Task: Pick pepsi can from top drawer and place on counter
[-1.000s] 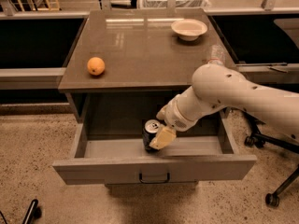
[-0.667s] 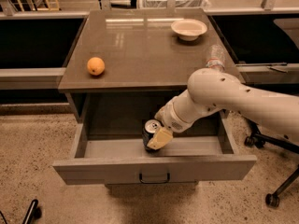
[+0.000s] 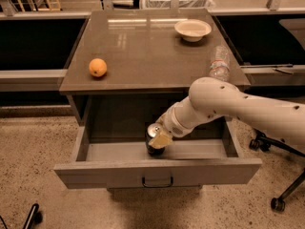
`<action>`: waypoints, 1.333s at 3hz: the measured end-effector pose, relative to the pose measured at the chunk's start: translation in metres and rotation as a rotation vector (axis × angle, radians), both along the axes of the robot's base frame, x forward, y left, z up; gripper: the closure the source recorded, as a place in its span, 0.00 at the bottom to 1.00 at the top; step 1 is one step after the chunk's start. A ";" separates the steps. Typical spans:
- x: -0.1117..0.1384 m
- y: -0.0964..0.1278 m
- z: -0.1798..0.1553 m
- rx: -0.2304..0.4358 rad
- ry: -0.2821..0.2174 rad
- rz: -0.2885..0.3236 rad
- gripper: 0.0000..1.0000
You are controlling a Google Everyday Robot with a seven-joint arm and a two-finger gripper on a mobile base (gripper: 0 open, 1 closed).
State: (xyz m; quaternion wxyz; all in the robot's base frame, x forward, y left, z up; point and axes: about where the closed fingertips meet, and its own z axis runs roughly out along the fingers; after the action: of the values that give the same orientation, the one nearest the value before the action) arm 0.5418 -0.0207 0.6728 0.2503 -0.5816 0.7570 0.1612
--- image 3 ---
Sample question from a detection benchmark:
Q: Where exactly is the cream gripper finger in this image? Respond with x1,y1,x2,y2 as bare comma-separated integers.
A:
156,113,166,125
149,126,173,149

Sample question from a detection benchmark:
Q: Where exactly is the blue pepsi can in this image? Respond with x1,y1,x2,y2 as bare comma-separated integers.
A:
145,122,167,156

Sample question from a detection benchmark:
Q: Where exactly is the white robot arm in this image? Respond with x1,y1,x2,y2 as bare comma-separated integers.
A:
148,77,305,152

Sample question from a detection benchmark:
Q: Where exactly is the grey cabinet counter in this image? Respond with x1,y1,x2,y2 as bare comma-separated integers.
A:
58,9,252,127

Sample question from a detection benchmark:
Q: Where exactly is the open grey top drawer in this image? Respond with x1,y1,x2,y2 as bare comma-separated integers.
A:
54,118,262,189

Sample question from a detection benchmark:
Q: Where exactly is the clear plastic water bottle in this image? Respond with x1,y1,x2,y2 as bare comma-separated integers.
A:
209,46,230,82

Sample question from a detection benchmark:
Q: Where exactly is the orange fruit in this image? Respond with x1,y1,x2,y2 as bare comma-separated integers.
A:
89,58,108,77

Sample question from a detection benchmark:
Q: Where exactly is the black office chair base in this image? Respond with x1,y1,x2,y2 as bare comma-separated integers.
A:
248,129,305,213

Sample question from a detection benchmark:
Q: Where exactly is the white bowl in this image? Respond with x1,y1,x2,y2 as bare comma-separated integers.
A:
174,19,212,42

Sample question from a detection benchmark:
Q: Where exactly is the black chair leg lower left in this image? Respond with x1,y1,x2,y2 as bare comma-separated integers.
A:
23,203,43,229

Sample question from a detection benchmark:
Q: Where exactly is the black drawer handle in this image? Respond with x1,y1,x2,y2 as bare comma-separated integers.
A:
141,177,173,188

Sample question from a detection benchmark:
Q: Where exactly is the white wire basket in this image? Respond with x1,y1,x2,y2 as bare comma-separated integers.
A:
139,0,215,10

